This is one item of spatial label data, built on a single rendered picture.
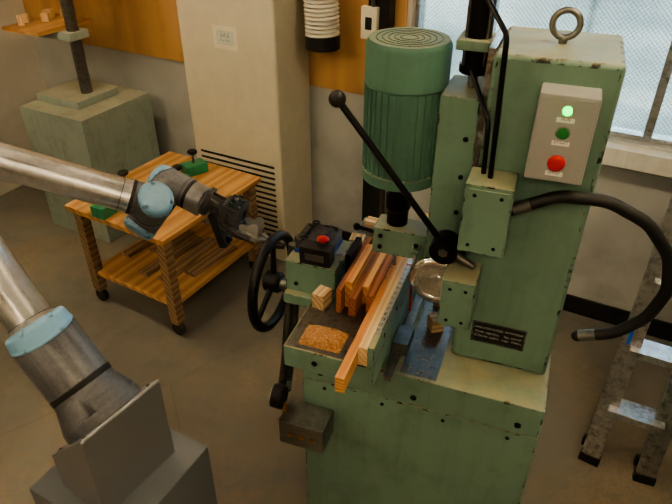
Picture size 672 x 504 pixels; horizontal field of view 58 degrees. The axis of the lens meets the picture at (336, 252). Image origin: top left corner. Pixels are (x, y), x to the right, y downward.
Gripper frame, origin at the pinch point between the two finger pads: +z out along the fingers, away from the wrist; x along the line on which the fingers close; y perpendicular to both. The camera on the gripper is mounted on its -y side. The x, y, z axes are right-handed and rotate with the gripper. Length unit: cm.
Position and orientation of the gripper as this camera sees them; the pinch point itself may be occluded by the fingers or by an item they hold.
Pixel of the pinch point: (264, 240)
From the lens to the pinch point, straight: 176.1
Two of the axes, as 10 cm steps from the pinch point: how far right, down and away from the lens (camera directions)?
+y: 3.2, -7.2, -6.2
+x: 3.4, -5.2, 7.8
